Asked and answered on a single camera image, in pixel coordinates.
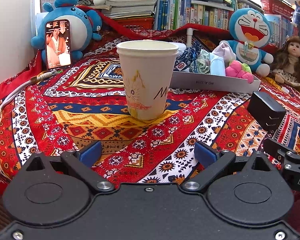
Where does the smartphone with lit screen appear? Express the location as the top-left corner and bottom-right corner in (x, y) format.
(45, 19), (72, 70)

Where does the crumpled white paper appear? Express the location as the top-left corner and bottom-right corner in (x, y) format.
(281, 87), (289, 94)

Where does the brown haired doll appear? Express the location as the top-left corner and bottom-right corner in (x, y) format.
(271, 36), (300, 92)

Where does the blue round plush toy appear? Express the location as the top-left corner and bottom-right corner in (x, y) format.
(31, 0), (102, 64)

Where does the white pink towel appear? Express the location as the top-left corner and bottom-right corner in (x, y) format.
(212, 41), (236, 63)

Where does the stack of books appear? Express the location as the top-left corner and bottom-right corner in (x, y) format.
(93, 0), (157, 18)

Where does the white paper cup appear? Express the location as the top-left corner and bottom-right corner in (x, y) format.
(116, 40), (178, 120)

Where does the white braided charging cable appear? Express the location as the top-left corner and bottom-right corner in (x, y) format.
(0, 69), (63, 131)

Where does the red plastic basket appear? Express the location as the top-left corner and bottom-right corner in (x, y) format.
(261, 0), (294, 21)

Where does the white shallow box tray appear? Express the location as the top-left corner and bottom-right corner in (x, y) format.
(170, 71), (261, 94)

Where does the blue patterned scrunchie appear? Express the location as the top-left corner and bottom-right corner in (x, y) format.
(174, 41), (203, 73)

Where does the light blue face mask pack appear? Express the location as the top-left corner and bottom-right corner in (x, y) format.
(210, 53), (226, 76)

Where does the Doraemon plush toy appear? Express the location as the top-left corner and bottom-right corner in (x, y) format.
(227, 8), (274, 77)

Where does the green checked scrunchie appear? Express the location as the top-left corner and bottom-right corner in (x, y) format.
(189, 49), (210, 74)

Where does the green and pink bow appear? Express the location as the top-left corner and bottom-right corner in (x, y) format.
(225, 60), (254, 83)

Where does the white pvc pipe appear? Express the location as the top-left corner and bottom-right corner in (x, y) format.
(186, 28), (193, 47)

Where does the row of upright books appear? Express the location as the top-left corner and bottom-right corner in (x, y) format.
(153, 0), (300, 47)

